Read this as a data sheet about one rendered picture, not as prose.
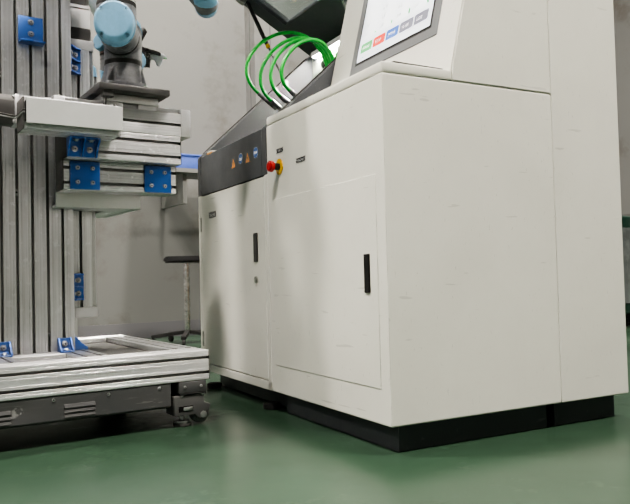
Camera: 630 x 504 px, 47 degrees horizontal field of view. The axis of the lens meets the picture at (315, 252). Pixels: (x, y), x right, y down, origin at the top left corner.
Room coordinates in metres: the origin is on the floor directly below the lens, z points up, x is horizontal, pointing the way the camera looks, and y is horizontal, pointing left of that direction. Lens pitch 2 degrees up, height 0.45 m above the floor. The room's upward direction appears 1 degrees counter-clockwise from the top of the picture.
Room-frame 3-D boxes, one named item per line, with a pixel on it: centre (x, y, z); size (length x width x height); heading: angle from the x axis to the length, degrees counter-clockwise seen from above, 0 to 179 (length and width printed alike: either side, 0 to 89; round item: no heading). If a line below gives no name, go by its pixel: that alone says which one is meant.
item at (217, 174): (2.70, 0.30, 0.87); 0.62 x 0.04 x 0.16; 28
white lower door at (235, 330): (2.69, 0.32, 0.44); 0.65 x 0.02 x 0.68; 28
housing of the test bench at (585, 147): (2.72, -0.48, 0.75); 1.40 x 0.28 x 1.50; 28
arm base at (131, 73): (2.25, 0.59, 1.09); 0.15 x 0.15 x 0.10
